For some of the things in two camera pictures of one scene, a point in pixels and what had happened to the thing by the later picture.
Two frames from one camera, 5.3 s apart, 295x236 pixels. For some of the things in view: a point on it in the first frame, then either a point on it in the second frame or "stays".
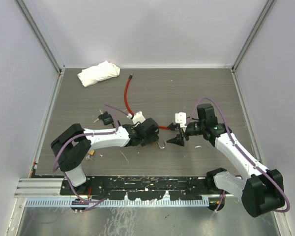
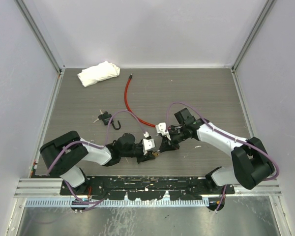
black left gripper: x=152 y=137 to x=143 y=157
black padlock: x=107 y=118 stays
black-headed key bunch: x=100 y=117 stays
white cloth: x=98 y=72 stays
